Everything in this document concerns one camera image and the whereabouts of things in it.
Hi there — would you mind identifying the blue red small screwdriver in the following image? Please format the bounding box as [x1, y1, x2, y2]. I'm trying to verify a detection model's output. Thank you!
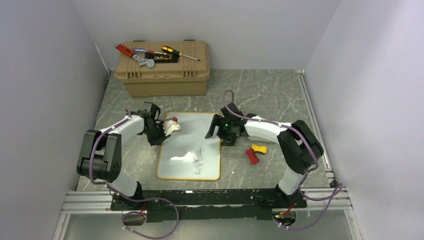
[132, 48, 168, 57]

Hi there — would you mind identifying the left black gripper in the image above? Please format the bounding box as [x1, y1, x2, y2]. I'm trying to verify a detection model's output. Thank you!
[144, 121, 172, 147]

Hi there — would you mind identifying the purple cable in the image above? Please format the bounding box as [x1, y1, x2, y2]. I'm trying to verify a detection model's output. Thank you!
[88, 108, 180, 240]
[221, 90, 344, 232]

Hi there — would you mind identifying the yellow black screwdriver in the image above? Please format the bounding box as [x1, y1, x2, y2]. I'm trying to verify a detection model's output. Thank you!
[161, 45, 200, 61]

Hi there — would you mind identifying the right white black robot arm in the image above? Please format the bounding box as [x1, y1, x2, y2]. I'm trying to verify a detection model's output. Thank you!
[205, 103, 324, 208]

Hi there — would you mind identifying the yellow bone shaped eraser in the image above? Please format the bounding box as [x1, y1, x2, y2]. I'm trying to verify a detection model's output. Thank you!
[251, 144, 268, 154]

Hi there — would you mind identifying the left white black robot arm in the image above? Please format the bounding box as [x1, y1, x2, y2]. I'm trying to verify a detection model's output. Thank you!
[76, 102, 169, 210]

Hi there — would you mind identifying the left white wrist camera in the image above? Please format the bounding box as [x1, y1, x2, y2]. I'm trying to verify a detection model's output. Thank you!
[163, 120, 182, 136]

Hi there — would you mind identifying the aluminium extrusion rail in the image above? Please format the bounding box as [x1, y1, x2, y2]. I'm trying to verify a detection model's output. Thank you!
[61, 187, 353, 214]

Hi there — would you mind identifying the red bone shaped eraser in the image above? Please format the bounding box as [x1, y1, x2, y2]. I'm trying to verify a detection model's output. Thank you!
[245, 148, 260, 165]

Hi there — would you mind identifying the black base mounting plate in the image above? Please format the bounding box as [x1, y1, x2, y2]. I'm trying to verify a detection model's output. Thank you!
[110, 187, 307, 223]

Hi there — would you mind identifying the red handled adjustable wrench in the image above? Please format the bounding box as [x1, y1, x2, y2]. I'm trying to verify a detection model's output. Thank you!
[114, 43, 155, 69]

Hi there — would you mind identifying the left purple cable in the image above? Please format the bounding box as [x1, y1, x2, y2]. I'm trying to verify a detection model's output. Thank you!
[88, 108, 180, 240]

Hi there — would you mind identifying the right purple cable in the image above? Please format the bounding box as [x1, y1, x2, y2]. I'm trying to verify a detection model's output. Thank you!
[221, 90, 344, 232]

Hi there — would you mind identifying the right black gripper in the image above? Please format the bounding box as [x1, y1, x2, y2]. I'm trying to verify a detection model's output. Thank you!
[204, 114, 236, 147]

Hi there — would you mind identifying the tan plastic toolbox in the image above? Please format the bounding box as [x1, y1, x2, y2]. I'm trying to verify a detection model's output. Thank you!
[114, 40, 210, 97]

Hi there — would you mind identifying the yellow framed whiteboard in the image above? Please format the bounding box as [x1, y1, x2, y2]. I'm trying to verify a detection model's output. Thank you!
[156, 111, 221, 181]

